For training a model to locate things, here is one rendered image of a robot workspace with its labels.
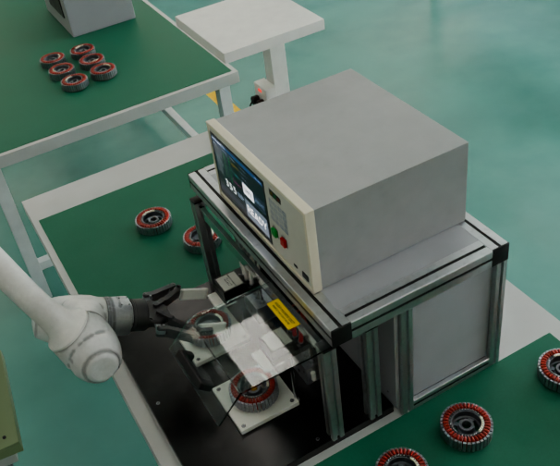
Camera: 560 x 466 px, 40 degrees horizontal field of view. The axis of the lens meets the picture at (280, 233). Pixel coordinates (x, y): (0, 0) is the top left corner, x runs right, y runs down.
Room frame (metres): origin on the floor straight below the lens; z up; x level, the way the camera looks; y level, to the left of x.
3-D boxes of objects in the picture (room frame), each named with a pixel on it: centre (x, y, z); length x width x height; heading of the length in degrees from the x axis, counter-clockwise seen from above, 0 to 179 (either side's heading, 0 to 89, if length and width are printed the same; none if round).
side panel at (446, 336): (1.16, -0.34, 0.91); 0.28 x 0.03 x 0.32; 114
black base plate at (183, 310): (1.30, 0.15, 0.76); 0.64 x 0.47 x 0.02; 24
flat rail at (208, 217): (1.34, 0.07, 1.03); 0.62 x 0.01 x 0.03; 24
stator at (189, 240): (1.82, 0.23, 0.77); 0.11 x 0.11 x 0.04
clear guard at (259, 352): (1.11, 0.07, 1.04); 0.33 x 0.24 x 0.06; 114
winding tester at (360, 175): (1.41, -0.14, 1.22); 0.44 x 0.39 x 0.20; 24
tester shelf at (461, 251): (1.43, -0.13, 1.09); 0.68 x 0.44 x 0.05; 24
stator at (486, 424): (1.02, -0.34, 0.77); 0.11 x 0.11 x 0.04
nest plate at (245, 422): (1.18, 0.11, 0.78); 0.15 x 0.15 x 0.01; 24
